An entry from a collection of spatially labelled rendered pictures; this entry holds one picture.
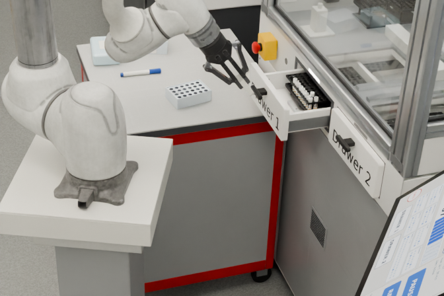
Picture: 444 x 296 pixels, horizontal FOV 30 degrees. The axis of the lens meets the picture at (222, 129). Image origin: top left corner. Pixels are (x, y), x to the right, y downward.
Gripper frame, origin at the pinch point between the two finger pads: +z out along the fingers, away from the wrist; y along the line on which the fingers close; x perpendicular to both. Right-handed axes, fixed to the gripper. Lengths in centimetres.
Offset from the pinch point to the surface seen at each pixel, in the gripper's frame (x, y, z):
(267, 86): -0.9, 5.1, 4.6
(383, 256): -85, 4, -4
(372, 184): -44.3, 11.7, 18.2
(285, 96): 7.0, 7.5, 17.4
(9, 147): 129, -106, 40
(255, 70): 9.7, 4.8, 4.8
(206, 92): 21.9, -12.0, 8.8
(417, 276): -101, 7, -15
